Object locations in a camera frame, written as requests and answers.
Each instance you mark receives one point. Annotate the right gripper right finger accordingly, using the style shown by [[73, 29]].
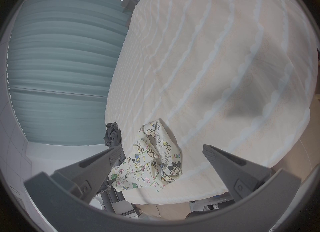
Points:
[[242, 174]]

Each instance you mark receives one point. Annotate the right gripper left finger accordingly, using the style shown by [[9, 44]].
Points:
[[85, 173]]

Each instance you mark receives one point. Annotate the white printed pyjama top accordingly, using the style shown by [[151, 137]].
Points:
[[150, 166]]

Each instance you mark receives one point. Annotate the bed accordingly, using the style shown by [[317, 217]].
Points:
[[212, 63]]

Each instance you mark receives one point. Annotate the black garment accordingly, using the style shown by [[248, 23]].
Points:
[[113, 136]]

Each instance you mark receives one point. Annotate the grey bedside table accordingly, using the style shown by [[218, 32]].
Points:
[[130, 6]]

